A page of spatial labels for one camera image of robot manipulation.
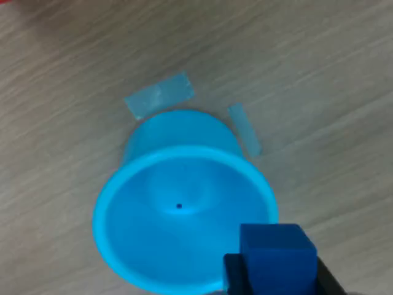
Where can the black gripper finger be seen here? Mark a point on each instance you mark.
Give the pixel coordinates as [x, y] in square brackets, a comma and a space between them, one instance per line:
[235, 276]
[328, 282]

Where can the blue cube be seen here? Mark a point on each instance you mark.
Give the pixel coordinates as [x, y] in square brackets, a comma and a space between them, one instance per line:
[276, 255]

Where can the blue plastic cup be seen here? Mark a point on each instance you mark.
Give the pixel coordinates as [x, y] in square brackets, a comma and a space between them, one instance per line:
[184, 215]

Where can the narrow blue tape piece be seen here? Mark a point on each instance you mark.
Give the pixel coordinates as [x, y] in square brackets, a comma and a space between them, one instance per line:
[245, 129]

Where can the wide blue tape piece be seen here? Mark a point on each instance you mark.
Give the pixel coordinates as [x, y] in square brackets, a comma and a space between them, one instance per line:
[159, 95]

